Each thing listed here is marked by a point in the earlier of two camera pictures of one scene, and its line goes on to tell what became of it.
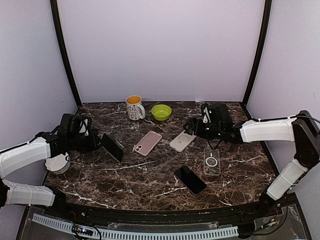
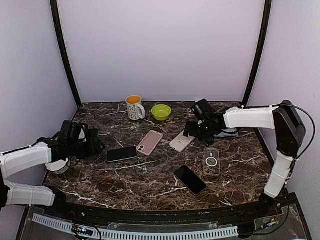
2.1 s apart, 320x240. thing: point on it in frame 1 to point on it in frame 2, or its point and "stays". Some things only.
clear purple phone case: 211,162 stays
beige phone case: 182,141 stays
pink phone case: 148,143 stays
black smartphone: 115,149 to 120,154
